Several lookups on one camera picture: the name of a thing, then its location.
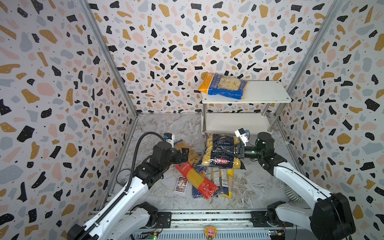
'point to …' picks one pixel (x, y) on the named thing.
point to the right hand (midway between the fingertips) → (223, 150)
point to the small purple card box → (181, 185)
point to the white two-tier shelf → (257, 112)
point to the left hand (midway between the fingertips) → (181, 147)
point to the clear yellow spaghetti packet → (222, 178)
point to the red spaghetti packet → (206, 187)
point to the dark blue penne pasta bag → (214, 155)
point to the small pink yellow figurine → (210, 232)
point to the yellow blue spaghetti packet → (194, 156)
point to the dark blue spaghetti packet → (196, 193)
